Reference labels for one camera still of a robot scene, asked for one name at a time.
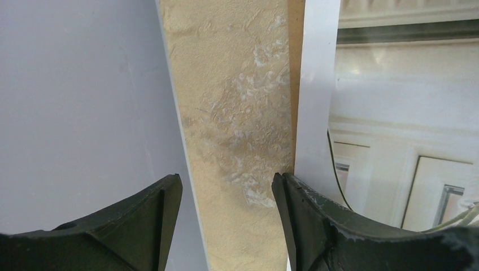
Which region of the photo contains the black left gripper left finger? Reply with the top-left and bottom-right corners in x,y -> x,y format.
1,174 -> 182,270

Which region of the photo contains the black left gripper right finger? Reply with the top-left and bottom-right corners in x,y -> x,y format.
272,173 -> 478,270

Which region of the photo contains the plant photo print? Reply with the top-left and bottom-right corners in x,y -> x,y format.
292,1 -> 478,233

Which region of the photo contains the brown backing board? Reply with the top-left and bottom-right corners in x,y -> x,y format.
288,0 -> 305,164

